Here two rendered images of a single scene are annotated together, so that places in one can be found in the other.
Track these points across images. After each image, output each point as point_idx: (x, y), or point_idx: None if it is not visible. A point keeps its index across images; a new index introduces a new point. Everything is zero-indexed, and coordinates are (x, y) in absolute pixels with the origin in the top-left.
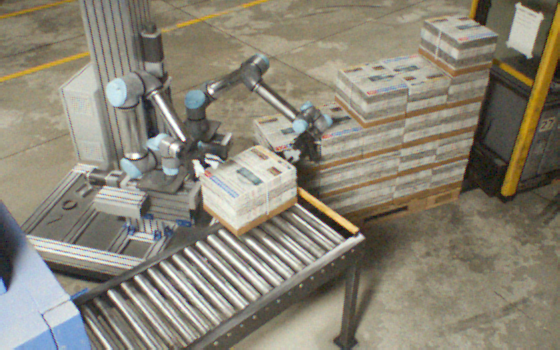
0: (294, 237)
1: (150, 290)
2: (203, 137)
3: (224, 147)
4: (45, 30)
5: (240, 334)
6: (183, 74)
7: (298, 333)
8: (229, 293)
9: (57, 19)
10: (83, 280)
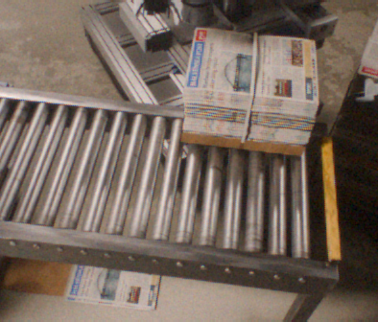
0: (248, 196)
1: (31, 128)
2: (293, 0)
3: (310, 29)
4: None
5: (59, 256)
6: None
7: (234, 298)
8: (91, 199)
9: None
10: (116, 88)
